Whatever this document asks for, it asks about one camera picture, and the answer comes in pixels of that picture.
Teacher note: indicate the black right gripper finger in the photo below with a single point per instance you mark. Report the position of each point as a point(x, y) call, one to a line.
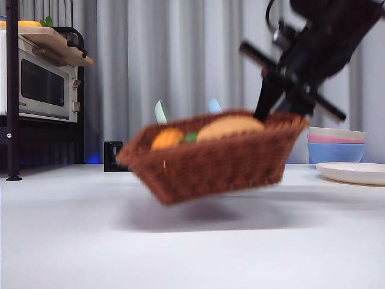
point(297, 105)
point(269, 96)

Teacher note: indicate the tan toy potato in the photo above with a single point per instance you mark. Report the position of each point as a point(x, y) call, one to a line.
point(228, 128)

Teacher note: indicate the green toy cucumber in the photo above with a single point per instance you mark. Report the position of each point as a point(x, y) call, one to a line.
point(191, 137)

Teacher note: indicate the brown wicker basket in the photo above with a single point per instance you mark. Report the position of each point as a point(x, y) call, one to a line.
point(210, 168)

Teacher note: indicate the orange toy corn cob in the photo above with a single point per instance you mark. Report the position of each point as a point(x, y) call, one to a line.
point(167, 139)

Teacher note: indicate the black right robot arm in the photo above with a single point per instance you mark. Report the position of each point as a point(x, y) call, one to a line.
point(337, 30)

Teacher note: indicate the pink bowl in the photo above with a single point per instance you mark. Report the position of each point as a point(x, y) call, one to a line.
point(319, 139)

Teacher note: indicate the cream bowl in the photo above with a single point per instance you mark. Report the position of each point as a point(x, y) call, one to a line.
point(337, 132)

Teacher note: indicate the pale blue plate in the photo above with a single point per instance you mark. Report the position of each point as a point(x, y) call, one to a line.
point(214, 106)

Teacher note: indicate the blue bowl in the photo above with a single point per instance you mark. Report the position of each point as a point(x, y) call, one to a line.
point(334, 152)

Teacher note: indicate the white flat plate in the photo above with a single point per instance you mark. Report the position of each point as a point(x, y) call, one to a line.
point(352, 173)

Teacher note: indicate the pale green plate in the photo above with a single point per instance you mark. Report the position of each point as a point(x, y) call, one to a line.
point(161, 113)

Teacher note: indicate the grey curtain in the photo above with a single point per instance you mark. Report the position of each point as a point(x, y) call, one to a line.
point(165, 60)

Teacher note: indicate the black dish rack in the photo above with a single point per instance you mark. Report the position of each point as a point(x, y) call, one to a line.
point(112, 156)

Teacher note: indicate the wooden cutting board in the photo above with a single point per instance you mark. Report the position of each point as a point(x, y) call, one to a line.
point(58, 45)

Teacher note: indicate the cream microwave oven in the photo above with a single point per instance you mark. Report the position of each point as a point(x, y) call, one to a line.
point(40, 85)

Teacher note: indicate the green toy leaf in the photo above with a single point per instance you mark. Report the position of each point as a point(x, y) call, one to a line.
point(47, 21)

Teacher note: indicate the yellow toy fruit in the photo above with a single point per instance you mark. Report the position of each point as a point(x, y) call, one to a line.
point(30, 24)

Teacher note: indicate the black metal shelf frame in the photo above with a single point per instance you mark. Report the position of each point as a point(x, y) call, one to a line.
point(12, 90)

